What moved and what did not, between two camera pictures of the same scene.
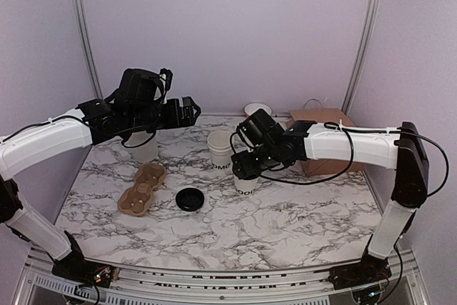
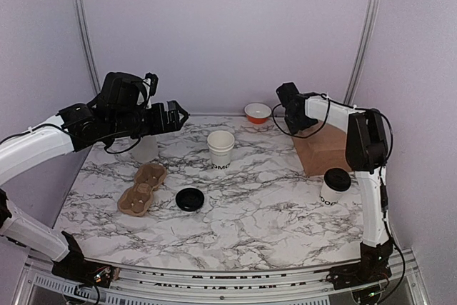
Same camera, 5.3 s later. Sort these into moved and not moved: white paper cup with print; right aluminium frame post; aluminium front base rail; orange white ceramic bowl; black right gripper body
Moved: white paper cup with print; black right gripper body
Not moved: right aluminium frame post; orange white ceramic bowl; aluminium front base rail
